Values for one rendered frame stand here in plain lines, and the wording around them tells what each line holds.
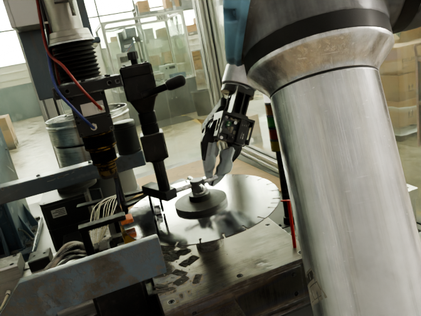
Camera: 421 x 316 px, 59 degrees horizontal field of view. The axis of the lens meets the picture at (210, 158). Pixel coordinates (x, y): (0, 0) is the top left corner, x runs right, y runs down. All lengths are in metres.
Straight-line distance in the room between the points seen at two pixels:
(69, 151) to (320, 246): 1.19
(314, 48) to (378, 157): 0.09
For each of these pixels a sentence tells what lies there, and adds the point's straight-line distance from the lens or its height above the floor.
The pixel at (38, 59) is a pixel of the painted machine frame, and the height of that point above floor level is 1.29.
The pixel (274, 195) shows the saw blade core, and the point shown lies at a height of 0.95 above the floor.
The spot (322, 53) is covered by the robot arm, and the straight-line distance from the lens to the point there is 0.28.
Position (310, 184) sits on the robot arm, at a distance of 0.27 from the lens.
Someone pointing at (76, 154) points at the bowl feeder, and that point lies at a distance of 1.38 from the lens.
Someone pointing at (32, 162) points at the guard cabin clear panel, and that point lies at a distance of 1.83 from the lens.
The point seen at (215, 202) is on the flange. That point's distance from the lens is 0.75.
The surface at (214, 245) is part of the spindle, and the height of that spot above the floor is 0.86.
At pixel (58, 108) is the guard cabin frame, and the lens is 1.77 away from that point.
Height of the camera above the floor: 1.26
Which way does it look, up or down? 17 degrees down
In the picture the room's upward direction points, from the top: 11 degrees counter-clockwise
